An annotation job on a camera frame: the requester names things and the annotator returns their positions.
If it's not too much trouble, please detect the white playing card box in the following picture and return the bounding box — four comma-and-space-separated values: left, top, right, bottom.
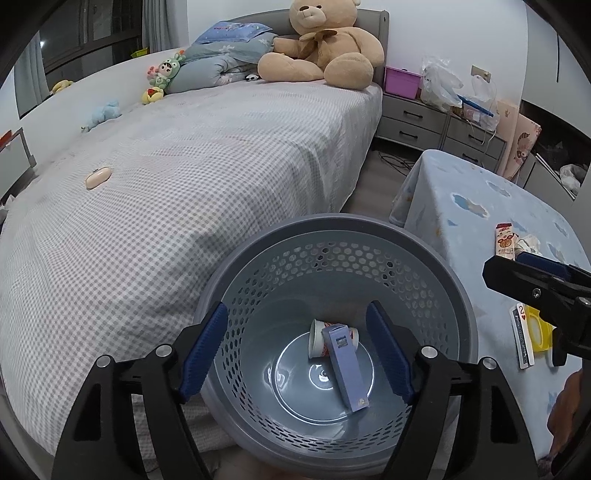
509, 304, 536, 370

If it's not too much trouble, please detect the grey checked bed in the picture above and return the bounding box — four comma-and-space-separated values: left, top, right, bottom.
0, 83, 384, 467

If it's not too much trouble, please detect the grey curtain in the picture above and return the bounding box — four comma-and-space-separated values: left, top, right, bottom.
141, 0, 190, 51

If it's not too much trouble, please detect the grey drawer cabinet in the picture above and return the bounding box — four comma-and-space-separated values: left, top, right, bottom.
375, 92, 451, 151
441, 111, 509, 174

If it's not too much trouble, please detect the large tan teddy bear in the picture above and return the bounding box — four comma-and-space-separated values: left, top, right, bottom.
257, 0, 385, 89

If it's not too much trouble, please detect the small pink case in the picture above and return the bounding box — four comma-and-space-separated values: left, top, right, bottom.
85, 167, 114, 190

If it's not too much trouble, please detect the person's right forearm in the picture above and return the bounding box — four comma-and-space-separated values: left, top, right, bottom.
547, 369, 585, 462

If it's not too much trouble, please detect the clear plastic bag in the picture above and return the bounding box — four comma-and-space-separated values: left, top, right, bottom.
462, 74, 502, 132
419, 56, 464, 113

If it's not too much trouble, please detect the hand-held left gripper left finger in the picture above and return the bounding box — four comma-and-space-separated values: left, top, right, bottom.
51, 302, 230, 480

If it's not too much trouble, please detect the beige board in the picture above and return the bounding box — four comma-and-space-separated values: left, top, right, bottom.
495, 99, 522, 171

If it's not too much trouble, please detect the blue stick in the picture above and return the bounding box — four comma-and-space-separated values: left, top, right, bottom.
457, 93, 494, 116

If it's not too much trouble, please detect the pink printed board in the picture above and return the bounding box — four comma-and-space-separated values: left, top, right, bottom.
503, 113, 543, 181

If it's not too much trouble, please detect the white grey cloth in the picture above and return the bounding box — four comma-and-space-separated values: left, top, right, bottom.
561, 164, 589, 195

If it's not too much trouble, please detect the dark open cabinet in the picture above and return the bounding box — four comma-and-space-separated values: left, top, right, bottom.
519, 99, 591, 199

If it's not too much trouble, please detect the grey bed headboard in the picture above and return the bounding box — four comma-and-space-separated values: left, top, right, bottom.
217, 8, 390, 88

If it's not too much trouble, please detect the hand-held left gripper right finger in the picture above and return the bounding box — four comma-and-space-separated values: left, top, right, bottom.
365, 300, 539, 480

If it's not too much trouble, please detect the white red paper cup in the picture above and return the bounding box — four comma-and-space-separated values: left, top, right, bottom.
308, 318, 360, 358

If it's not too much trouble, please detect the dark window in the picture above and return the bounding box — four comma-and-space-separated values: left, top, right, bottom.
14, 0, 144, 118

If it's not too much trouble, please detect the red snack packet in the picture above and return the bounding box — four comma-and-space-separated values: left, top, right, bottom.
495, 223, 517, 259

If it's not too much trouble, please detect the light blue folded quilt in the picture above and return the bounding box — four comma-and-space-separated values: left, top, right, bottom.
164, 34, 289, 95

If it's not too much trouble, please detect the yellow plastic lid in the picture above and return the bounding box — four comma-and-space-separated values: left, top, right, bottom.
526, 308, 553, 354

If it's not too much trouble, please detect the white wrapper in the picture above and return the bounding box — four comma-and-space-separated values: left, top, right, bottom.
515, 234, 543, 257

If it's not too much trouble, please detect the grey perforated plastic basket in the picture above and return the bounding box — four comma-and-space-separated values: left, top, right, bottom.
191, 212, 481, 476

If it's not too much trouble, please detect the black floor cable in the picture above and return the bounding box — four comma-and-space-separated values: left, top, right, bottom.
379, 152, 419, 176

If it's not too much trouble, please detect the green hooded plush doll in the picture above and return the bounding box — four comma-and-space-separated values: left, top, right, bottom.
148, 52, 186, 88

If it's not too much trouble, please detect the blue cloud print blanket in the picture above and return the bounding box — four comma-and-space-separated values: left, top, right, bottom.
389, 148, 591, 462

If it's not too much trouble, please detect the pink storage box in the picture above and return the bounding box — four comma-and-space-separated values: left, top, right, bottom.
384, 66, 423, 99

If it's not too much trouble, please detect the blue printed pillow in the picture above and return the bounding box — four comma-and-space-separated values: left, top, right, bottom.
191, 21, 274, 47

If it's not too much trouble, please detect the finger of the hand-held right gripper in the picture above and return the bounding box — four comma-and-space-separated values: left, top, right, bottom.
482, 256, 591, 367
516, 252, 591, 283

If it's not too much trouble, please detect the purple cardboard box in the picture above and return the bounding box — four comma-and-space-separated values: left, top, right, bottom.
322, 324, 370, 413

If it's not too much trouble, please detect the grey white bed guard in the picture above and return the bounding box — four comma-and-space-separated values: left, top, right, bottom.
0, 128, 37, 199

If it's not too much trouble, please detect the light blue plush toy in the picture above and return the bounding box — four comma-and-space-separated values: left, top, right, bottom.
81, 99, 123, 132

